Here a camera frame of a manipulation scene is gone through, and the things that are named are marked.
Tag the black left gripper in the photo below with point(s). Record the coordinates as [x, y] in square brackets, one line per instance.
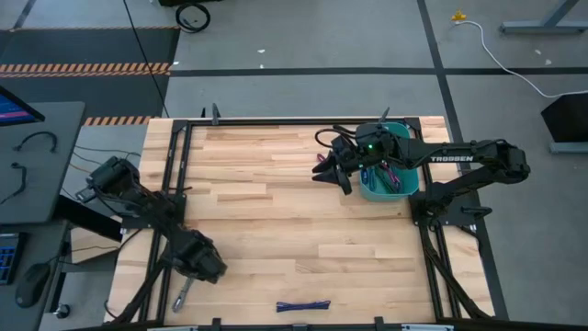
[202, 257]

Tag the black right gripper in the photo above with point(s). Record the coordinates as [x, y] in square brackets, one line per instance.
[349, 156]

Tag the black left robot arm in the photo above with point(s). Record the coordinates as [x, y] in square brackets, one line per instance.
[138, 197]

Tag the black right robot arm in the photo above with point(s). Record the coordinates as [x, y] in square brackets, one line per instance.
[459, 158]

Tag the teal plastic bin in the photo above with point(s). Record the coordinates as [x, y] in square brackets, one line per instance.
[390, 195]

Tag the caster wheel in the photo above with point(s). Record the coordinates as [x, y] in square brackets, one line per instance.
[62, 311]

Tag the black computer mouse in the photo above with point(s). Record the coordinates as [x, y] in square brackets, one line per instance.
[32, 285]

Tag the short orange black hazard tape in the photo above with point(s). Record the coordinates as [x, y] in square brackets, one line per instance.
[115, 121]

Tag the grey desk top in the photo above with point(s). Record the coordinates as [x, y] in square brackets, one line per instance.
[46, 184]

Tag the backlit keyboard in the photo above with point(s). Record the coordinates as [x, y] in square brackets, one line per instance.
[7, 257]

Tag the yellow plug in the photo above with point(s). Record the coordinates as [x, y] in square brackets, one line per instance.
[458, 17]

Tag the orange black hazard tape strip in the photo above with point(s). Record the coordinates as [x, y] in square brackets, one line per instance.
[82, 70]

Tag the black box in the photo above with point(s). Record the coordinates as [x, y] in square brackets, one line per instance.
[567, 119]

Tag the computer monitor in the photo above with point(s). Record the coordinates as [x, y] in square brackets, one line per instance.
[16, 110]

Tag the black floor mat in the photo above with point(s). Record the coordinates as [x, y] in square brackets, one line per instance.
[92, 46]

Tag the grey table leg base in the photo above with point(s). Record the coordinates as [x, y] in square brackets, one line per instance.
[542, 26]

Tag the black aluminium table frame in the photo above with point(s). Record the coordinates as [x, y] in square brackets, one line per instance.
[275, 122]

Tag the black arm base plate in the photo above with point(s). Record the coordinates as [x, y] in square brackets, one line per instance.
[142, 224]
[459, 217]

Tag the black frame clamp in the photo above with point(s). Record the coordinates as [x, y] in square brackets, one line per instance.
[384, 115]

